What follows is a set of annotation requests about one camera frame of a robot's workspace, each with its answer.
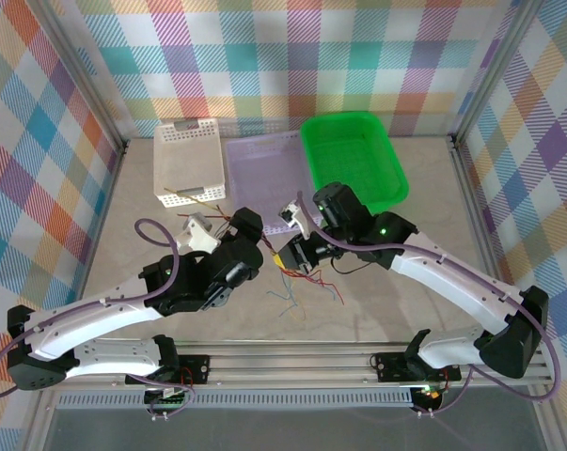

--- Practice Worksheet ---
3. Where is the blue cable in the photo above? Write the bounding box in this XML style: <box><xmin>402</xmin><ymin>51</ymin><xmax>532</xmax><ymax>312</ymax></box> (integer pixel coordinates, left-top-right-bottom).
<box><xmin>266</xmin><ymin>274</ymin><xmax>294</xmax><ymax>304</ymax></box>
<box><xmin>281</xmin><ymin>275</ymin><xmax>308</xmax><ymax>321</ymax></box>

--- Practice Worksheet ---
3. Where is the thin red cable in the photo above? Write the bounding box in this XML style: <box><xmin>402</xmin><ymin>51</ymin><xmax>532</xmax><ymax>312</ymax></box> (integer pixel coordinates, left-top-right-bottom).
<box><xmin>201</xmin><ymin>211</ymin><xmax>279</xmax><ymax>257</ymax></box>

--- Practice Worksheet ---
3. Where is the thin orange cable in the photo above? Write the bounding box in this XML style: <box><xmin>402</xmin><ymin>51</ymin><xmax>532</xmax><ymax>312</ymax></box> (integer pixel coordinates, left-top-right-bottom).
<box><xmin>285</xmin><ymin>299</ymin><xmax>308</xmax><ymax>322</ymax></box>

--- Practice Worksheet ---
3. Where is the thick red cable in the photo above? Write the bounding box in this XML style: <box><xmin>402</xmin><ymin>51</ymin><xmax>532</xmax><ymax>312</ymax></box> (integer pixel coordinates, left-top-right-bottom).
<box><xmin>299</xmin><ymin>270</ymin><xmax>346</xmax><ymax>305</ymax></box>

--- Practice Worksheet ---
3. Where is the purple perforated basket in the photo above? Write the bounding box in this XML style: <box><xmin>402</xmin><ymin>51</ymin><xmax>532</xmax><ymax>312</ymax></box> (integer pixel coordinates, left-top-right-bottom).
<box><xmin>225</xmin><ymin>131</ymin><xmax>324</xmax><ymax>237</ymax></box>

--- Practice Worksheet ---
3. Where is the green perforated basket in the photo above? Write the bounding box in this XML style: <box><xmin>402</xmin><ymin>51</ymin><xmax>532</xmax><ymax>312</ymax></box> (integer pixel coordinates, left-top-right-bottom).
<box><xmin>300</xmin><ymin>110</ymin><xmax>410</xmax><ymax>212</ymax></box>

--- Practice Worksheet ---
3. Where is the white perforated basket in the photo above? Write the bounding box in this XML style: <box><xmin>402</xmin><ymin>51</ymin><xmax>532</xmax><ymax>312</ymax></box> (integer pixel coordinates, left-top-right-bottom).
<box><xmin>151</xmin><ymin>117</ymin><xmax>228</xmax><ymax>210</ymax></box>

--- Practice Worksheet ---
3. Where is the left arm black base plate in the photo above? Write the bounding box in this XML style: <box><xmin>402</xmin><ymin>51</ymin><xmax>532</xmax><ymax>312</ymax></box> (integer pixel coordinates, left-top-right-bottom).
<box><xmin>173</xmin><ymin>353</ymin><xmax>212</xmax><ymax>384</ymax></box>

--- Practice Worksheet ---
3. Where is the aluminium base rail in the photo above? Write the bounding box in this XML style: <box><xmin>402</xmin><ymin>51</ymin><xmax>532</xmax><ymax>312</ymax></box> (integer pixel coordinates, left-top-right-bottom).
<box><xmin>42</xmin><ymin>340</ymin><xmax>553</xmax><ymax>389</ymax></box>

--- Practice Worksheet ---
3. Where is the left aluminium side rail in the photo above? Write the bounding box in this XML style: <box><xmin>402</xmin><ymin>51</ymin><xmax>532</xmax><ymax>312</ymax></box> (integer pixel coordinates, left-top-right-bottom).
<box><xmin>71</xmin><ymin>144</ymin><xmax>130</xmax><ymax>306</ymax></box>

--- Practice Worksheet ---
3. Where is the aluminium side rail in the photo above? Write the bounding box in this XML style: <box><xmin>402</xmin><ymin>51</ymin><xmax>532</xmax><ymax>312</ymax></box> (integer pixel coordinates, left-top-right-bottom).
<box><xmin>449</xmin><ymin>135</ymin><xmax>514</xmax><ymax>302</ymax></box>
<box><xmin>71</xmin><ymin>144</ymin><xmax>130</xmax><ymax>306</ymax></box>

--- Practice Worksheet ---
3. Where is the right aluminium side rail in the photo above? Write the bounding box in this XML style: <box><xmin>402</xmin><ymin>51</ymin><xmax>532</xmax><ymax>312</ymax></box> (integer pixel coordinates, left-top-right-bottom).
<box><xmin>449</xmin><ymin>135</ymin><xmax>514</xmax><ymax>302</ymax></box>

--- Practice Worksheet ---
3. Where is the grey slotted cable duct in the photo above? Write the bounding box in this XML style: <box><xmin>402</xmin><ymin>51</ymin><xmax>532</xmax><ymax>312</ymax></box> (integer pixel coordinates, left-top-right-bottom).
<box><xmin>55</xmin><ymin>391</ymin><xmax>414</xmax><ymax>411</ymax></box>

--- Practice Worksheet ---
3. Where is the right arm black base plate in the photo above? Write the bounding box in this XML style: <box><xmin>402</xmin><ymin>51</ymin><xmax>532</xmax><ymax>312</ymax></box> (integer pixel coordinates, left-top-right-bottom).
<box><xmin>373</xmin><ymin>350</ymin><xmax>463</xmax><ymax>383</ymax></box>

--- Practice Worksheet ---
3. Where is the right aluminium frame post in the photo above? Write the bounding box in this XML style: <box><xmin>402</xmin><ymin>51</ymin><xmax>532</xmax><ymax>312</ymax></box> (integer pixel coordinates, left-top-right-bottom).
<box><xmin>449</xmin><ymin>0</ymin><xmax>545</xmax><ymax>148</ymax></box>

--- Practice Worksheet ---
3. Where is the aluminium frame post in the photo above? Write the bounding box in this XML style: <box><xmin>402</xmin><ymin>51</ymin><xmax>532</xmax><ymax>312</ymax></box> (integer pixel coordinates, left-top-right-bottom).
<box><xmin>28</xmin><ymin>0</ymin><xmax>130</xmax><ymax>154</ymax></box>
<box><xmin>449</xmin><ymin>0</ymin><xmax>545</xmax><ymax>148</ymax></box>

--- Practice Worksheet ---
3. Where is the left aluminium frame post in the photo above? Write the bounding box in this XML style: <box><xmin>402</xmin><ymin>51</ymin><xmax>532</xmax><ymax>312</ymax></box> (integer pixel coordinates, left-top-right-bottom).
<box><xmin>28</xmin><ymin>0</ymin><xmax>130</xmax><ymax>154</ymax></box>

